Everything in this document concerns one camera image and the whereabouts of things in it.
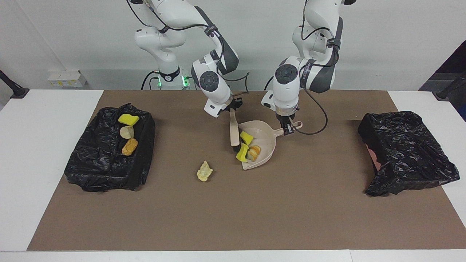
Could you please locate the beige hand brush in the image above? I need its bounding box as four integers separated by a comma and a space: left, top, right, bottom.
229, 108, 241, 153

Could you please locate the beige plastic dustpan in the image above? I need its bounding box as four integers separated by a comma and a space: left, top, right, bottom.
237, 120, 303, 171

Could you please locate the yellow green sponge wedge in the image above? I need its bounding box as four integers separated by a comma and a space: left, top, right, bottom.
118, 114, 140, 126

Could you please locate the orange brown foam chunk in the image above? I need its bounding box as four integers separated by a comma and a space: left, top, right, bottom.
122, 138, 139, 156

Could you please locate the pink plastic bin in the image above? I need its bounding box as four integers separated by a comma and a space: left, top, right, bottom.
365, 143, 382, 171

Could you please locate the black trash bag liner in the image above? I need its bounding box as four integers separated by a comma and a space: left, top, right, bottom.
358, 111, 460, 197

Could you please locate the black bag lined bin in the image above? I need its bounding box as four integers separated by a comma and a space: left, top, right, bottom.
64, 103, 156, 192

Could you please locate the brown table mat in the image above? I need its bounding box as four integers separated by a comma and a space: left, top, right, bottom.
27, 90, 466, 251

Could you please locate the black stand leg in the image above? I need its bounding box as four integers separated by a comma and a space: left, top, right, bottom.
0, 69, 29, 99
433, 71, 466, 101

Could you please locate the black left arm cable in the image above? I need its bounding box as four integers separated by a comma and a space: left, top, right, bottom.
297, 25, 341, 136

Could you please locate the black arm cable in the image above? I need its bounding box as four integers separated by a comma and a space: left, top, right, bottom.
127, 0, 250, 97
297, 25, 341, 136

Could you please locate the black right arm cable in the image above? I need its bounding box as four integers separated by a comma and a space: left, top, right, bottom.
127, 0, 250, 97

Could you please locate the white wall power box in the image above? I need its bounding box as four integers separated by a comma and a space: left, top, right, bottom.
48, 70, 87, 88

